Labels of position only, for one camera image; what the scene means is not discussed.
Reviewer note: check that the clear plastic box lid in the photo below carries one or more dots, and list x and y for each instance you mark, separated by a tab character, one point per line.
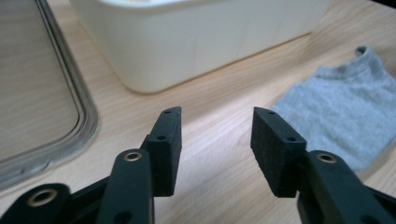
34	77

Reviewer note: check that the grey sock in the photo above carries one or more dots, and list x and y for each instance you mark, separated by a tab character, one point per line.
342	112

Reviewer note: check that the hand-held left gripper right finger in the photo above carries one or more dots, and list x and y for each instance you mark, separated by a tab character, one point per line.
275	155

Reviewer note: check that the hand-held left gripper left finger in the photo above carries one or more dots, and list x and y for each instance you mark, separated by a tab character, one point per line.
163	155

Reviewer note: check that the white divided storage box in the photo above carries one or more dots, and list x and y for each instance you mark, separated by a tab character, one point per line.
199	43

